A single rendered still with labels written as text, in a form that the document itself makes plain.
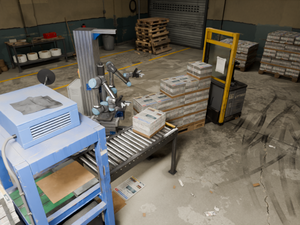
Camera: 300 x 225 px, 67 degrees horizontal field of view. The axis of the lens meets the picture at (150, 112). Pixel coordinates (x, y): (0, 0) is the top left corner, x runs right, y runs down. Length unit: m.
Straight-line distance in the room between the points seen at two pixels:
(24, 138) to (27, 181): 0.29
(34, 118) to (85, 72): 1.85
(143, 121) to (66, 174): 1.09
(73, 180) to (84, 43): 1.79
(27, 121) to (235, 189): 2.89
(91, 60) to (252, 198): 2.93
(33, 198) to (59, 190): 0.68
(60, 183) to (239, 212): 2.23
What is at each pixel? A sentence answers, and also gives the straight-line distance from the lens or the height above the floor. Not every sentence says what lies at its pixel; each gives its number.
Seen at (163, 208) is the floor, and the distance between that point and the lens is 3.25.
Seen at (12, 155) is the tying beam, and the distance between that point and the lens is 1.81.
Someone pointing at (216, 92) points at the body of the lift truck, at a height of 0.60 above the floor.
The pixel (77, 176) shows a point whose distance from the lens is 2.60.
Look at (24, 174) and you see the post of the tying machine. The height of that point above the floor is 1.49.
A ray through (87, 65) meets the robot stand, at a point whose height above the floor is 1.55.
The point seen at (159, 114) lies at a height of 1.03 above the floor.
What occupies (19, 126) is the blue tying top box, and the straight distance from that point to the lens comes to 1.73.
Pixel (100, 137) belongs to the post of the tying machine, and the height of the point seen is 1.48.
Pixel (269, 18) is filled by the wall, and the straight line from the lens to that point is 9.90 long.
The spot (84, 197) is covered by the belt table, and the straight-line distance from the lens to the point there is 2.39.
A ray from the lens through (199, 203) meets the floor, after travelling 3.36.
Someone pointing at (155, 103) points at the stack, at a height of 0.82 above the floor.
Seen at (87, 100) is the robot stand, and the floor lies 1.00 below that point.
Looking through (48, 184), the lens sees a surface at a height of 0.80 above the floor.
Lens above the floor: 2.55
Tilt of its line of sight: 29 degrees down
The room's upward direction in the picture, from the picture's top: straight up
